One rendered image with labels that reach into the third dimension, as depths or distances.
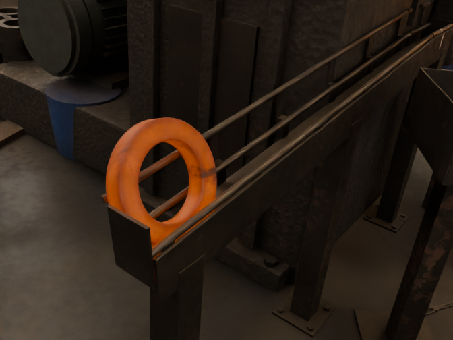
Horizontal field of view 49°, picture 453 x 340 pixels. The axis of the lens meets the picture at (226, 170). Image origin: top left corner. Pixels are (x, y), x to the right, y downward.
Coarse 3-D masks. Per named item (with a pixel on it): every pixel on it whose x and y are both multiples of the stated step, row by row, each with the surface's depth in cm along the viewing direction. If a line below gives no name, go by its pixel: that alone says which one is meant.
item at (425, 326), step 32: (416, 96) 107; (448, 96) 110; (416, 128) 106; (448, 128) 90; (448, 160) 89; (448, 192) 106; (448, 224) 110; (416, 256) 118; (416, 288) 120; (384, 320) 139; (416, 320) 125
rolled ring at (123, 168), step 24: (168, 120) 70; (120, 144) 66; (144, 144) 67; (192, 144) 73; (120, 168) 64; (192, 168) 76; (120, 192) 64; (192, 192) 76; (144, 216) 66; (192, 216) 73
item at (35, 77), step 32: (32, 0) 189; (64, 0) 181; (96, 0) 190; (32, 32) 197; (64, 32) 184; (96, 32) 190; (0, 64) 223; (32, 64) 226; (64, 64) 192; (96, 64) 206; (128, 64) 224; (0, 96) 222; (32, 96) 206; (128, 96) 202; (32, 128) 215; (96, 128) 186; (128, 128) 178; (96, 160) 194
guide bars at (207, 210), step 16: (416, 48) 128; (352, 96) 104; (336, 112) 99; (288, 144) 87; (272, 160) 83; (256, 176) 80; (224, 192) 75; (208, 208) 72; (192, 224) 70; (176, 240) 69
